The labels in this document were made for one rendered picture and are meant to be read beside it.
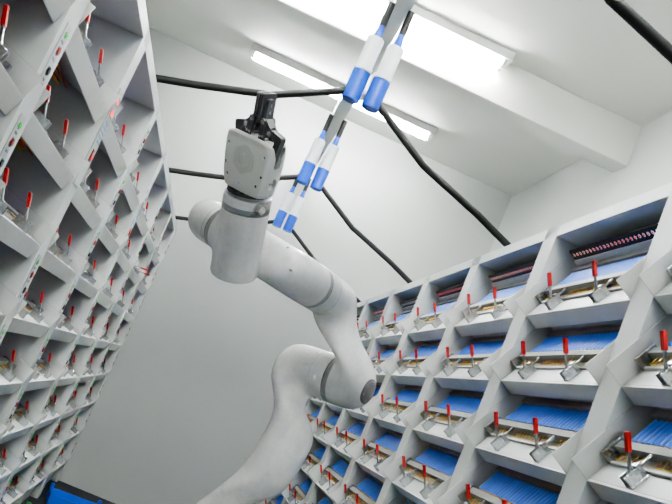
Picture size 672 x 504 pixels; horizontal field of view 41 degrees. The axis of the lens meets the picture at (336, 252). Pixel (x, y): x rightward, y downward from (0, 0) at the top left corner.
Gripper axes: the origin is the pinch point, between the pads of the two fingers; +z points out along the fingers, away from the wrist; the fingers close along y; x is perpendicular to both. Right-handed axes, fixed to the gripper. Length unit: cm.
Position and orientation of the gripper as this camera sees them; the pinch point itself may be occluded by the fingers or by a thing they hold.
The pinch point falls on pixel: (265, 104)
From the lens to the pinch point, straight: 151.5
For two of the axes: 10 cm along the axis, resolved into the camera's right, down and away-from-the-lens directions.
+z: 2.1, -9.0, -3.8
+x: 6.2, -1.7, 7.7
